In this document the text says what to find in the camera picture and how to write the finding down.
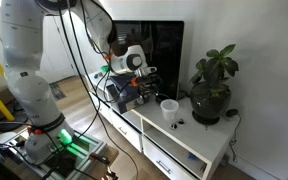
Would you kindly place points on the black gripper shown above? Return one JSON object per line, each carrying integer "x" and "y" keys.
{"x": 147, "y": 83}

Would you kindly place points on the clear plastic cup lid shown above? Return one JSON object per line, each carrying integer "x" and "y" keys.
{"x": 169, "y": 101}

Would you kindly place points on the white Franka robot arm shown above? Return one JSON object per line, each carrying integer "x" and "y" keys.
{"x": 27, "y": 90}

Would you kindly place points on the clear plastic cup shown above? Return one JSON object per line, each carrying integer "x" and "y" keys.
{"x": 169, "y": 113}

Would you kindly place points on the black flat screen television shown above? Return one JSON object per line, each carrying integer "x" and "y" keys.
{"x": 167, "y": 53}

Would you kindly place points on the white television stand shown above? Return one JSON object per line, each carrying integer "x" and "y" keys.
{"x": 197, "y": 136}

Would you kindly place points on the black round object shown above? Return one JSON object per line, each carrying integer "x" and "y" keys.
{"x": 162, "y": 97}

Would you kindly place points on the dark blue open box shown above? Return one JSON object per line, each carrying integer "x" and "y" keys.
{"x": 127, "y": 100}

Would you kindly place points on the small black keys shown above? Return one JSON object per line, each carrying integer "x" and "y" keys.
{"x": 177, "y": 123}

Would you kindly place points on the black round plant pot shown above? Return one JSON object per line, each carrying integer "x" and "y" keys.
{"x": 210, "y": 103}

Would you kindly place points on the green leafy plant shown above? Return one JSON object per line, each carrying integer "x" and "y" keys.
{"x": 217, "y": 66}

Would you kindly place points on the small blue object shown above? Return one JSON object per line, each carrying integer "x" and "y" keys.
{"x": 192, "y": 156}

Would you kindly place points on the black power adapter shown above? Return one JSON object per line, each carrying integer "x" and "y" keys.
{"x": 232, "y": 112}

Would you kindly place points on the grey floor mat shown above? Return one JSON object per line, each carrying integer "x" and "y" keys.
{"x": 56, "y": 91}

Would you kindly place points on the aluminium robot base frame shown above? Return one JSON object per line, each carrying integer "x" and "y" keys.
{"x": 84, "y": 146}

